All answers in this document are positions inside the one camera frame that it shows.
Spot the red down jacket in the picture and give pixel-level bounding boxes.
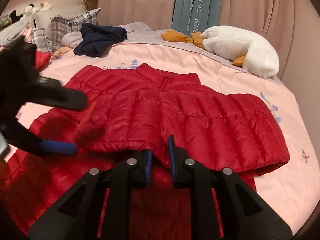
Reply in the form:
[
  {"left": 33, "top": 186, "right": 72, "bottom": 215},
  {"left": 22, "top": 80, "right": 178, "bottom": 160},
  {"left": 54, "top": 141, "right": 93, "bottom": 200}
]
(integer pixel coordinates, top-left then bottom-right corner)
[
  {"left": 35, "top": 50, "right": 52, "bottom": 72},
  {"left": 2, "top": 64, "right": 290, "bottom": 239}
]

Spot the plaid pillow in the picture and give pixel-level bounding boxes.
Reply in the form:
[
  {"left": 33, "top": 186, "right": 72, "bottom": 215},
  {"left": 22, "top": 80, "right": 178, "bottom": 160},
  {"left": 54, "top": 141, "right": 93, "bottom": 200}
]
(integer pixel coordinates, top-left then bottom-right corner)
[{"left": 31, "top": 8, "right": 101, "bottom": 53}]

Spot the pink printed duvet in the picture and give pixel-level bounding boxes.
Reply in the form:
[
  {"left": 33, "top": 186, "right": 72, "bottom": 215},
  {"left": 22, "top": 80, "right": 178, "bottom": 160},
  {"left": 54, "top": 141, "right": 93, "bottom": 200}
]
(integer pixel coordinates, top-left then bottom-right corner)
[{"left": 3, "top": 43, "right": 319, "bottom": 239}]

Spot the dark navy garment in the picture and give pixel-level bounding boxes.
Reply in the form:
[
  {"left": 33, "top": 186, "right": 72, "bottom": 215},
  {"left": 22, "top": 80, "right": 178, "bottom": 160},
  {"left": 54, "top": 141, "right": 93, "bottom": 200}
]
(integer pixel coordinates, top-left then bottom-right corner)
[{"left": 73, "top": 23, "right": 127, "bottom": 57}]

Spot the white goose plush toy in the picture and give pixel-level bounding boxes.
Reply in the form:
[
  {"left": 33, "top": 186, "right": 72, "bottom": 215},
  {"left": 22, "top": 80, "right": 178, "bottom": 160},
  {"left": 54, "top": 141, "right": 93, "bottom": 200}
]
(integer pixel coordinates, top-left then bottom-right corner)
[{"left": 161, "top": 25, "right": 280, "bottom": 79}]

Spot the beige curtain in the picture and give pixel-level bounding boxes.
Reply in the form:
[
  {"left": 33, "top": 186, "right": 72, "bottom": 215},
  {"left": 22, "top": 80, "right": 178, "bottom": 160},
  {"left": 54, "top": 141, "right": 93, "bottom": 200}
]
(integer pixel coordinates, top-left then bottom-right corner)
[{"left": 97, "top": 0, "right": 295, "bottom": 77}]

